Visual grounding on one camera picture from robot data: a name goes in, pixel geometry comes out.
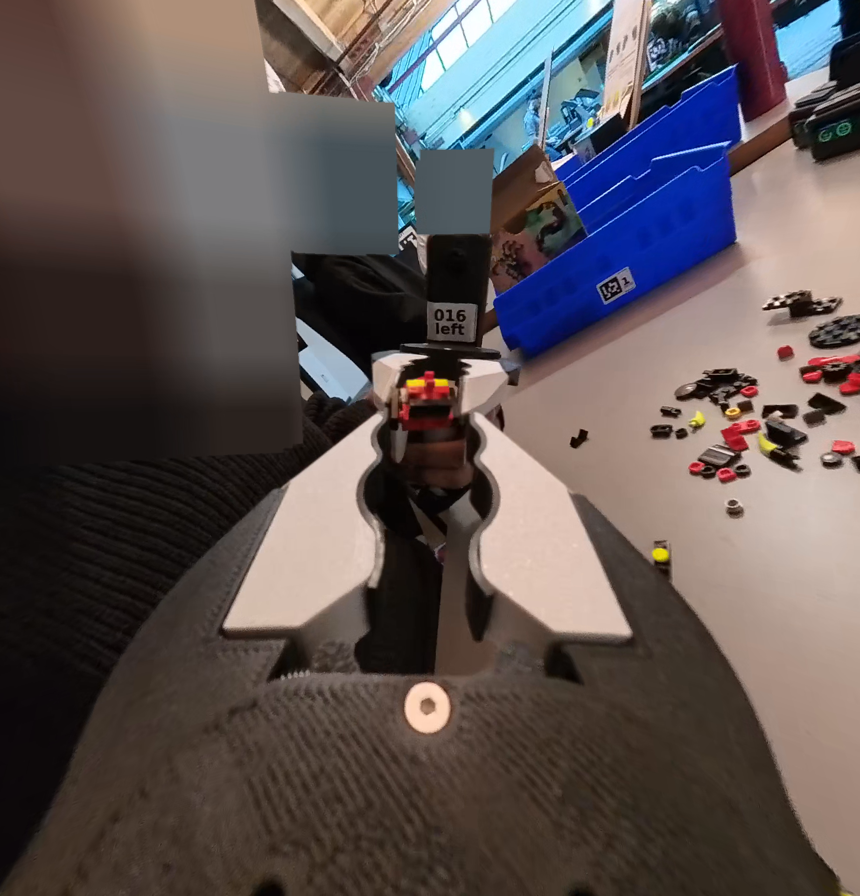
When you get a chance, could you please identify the black equipment case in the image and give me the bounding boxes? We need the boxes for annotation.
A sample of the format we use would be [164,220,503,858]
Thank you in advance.
[788,21,860,165]

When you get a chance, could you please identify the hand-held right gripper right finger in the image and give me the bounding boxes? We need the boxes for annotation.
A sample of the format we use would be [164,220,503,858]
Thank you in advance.
[468,409,635,645]

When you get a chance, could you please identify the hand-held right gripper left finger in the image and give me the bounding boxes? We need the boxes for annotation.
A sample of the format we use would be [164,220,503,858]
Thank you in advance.
[221,409,392,648]

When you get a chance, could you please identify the pile of loose lego pieces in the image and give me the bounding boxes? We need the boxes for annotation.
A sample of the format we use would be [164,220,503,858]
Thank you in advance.
[650,343,860,485]

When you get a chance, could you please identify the black round lego plate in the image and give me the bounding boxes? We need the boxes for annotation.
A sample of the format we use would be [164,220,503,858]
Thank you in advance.
[808,314,860,351]

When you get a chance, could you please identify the black stepped lego plate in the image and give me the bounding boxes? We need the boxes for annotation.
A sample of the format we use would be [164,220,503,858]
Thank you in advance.
[762,290,844,319]

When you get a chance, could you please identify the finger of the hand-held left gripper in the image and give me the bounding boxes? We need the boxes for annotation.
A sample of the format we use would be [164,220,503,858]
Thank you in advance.
[458,358,509,424]
[370,353,413,438]

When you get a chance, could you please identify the blue bin with square tag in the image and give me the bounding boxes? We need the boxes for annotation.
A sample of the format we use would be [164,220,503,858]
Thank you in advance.
[494,143,739,358]

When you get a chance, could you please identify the printed cardboard lego box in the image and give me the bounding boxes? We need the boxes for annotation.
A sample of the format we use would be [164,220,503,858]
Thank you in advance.
[490,143,589,295]

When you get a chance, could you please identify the blue plastic bin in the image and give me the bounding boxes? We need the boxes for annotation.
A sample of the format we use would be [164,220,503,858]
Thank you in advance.
[552,66,742,190]

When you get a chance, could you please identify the person's left hand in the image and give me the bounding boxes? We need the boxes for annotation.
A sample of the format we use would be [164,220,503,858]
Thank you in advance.
[402,420,473,491]

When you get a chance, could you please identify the small red yellow lego assembly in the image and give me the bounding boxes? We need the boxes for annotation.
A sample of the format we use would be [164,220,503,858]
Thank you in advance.
[398,371,455,431]

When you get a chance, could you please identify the person's black knit sweater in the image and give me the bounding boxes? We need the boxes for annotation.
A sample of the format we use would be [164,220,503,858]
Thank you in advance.
[0,388,375,896]

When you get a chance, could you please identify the dark red bottle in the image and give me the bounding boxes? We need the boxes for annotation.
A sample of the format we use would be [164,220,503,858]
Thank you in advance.
[717,0,788,123]

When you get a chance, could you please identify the light plywood board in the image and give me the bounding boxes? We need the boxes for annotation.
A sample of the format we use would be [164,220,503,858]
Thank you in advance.
[603,0,656,132]

